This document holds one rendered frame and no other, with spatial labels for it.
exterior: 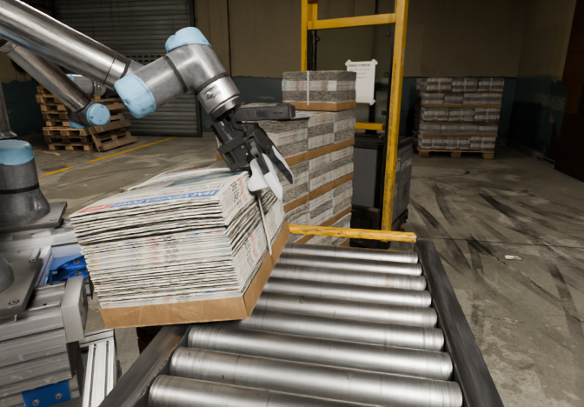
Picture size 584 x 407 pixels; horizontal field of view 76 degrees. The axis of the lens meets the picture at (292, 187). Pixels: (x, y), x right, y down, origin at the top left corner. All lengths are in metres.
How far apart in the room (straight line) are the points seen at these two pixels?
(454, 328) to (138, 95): 0.70
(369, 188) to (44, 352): 2.41
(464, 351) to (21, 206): 1.24
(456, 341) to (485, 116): 6.22
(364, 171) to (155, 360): 2.45
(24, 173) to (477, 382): 1.28
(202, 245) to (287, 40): 7.88
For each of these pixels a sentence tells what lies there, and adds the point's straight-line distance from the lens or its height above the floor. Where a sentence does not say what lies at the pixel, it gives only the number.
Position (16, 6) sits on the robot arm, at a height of 1.36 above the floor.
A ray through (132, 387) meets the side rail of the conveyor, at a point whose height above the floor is 0.80.
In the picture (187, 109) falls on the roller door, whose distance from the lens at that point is 9.07.
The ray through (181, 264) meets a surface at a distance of 0.68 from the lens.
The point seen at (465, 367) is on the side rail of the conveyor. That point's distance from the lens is 0.70.
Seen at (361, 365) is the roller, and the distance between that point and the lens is 0.69.
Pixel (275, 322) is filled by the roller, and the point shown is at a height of 0.79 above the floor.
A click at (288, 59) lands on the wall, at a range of 8.38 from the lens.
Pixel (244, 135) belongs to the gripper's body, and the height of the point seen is 1.13.
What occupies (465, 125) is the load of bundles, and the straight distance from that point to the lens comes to 6.79.
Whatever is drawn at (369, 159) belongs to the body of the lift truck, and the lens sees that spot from 2.92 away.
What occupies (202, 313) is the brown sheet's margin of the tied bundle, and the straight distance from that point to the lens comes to 0.71.
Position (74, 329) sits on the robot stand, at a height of 0.71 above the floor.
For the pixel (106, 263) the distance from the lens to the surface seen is 0.76.
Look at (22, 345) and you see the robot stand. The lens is 1.01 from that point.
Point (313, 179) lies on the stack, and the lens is 2.06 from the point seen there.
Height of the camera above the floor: 1.23
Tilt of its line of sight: 16 degrees down
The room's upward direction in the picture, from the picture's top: straight up
